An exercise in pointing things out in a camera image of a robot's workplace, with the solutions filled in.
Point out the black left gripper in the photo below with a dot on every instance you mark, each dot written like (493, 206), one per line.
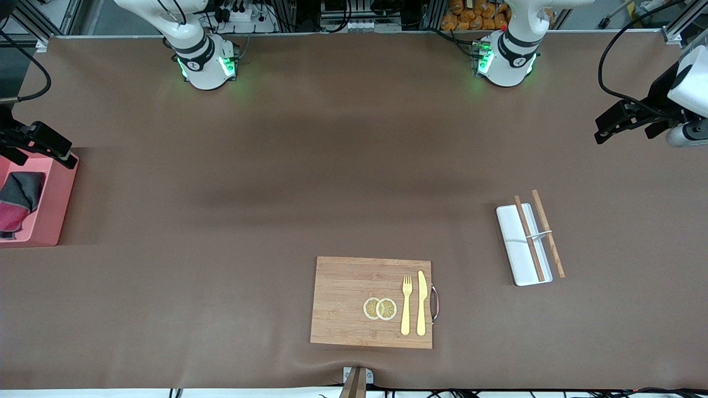
(661, 92)

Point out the grey electronics box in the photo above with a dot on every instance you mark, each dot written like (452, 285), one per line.
(359, 25)

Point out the grey bracket with brown post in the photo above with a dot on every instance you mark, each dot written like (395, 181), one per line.
(357, 381)

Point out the white rectangular tray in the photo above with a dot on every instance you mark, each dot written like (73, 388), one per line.
(514, 249)

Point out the yellow fork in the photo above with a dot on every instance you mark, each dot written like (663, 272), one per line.
(406, 309)

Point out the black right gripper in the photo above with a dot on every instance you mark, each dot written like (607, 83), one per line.
(8, 134)

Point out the pink plastic box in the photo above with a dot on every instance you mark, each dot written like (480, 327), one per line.
(55, 210)

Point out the aluminium frame profile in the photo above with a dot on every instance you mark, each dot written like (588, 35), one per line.
(61, 16)
(683, 22)

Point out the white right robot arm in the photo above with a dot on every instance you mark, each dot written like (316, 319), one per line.
(204, 66)

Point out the white power strip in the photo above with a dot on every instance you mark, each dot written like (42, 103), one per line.
(243, 16)

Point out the yellow knife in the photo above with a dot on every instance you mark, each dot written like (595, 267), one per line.
(421, 304)

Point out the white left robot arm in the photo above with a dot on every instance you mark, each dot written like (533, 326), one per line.
(509, 61)

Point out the orange round items heap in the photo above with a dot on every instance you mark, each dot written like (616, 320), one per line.
(470, 16)

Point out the grey and pink cloth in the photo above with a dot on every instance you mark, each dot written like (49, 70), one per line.
(22, 193)

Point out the lemon slice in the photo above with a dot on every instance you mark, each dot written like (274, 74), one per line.
(387, 309)
(369, 308)

